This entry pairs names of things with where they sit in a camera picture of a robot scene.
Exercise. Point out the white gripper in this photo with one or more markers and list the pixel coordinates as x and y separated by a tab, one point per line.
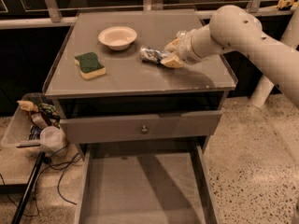
186	48

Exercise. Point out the silver blue redbull can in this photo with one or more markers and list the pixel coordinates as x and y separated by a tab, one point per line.
152	55

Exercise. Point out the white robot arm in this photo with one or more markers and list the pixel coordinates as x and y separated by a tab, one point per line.
233	29

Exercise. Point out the green and white soda can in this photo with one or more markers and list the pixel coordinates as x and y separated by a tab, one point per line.
181	33

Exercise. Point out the grey top drawer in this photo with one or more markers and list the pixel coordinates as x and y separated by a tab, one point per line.
128	128

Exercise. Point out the grey drawer cabinet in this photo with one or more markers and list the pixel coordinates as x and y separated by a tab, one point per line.
130	86

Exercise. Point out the round brass drawer knob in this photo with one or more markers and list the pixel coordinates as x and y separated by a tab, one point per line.
144	129

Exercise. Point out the open grey middle drawer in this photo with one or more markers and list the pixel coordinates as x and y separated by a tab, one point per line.
148	184

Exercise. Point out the white paper bowl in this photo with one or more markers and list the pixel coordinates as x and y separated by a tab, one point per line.
117	37

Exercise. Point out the green and yellow sponge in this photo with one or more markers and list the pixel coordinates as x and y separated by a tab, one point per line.
89	66

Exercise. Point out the white diagonal pole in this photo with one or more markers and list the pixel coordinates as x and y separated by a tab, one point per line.
290	38

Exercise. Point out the yellow object on railing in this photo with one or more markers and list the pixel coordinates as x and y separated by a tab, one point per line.
286	4

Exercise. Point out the colourful snack bags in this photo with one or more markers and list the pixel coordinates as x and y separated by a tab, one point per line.
42	115

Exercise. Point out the clear plastic cup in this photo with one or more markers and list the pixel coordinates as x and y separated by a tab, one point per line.
53	138

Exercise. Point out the clear plastic storage bin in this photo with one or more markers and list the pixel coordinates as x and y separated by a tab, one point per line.
22	135

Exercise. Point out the black metal stand leg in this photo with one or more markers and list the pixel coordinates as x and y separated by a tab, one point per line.
28	189

